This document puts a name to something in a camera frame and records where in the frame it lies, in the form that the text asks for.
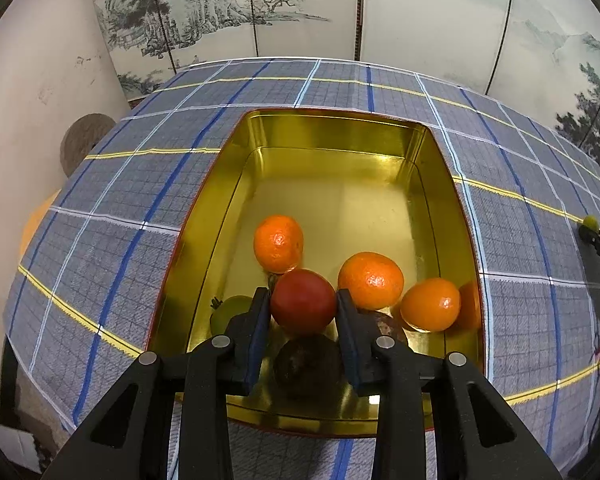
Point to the orange round object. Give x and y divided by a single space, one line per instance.
35 222

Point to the dark furniture leg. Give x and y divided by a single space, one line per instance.
7 375

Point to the dark brown mushroom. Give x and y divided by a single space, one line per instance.
387 325

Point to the white cardboard piece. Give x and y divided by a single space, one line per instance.
7 442

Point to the painted landscape folding screen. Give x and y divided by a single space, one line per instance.
430 20

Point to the dark brown passion fruit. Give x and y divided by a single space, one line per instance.
307 367

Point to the red tomato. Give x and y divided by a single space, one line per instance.
302 302

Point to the green tomato with stem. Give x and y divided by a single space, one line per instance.
230 312

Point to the round brown stool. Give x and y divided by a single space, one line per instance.
82 142

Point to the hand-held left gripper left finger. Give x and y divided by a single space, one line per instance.
260 340

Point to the orange mandarin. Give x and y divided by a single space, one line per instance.
430 305
370 280
278 243

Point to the gold and red tin box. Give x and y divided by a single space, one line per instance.
330 185

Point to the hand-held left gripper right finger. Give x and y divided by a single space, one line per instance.
347 345

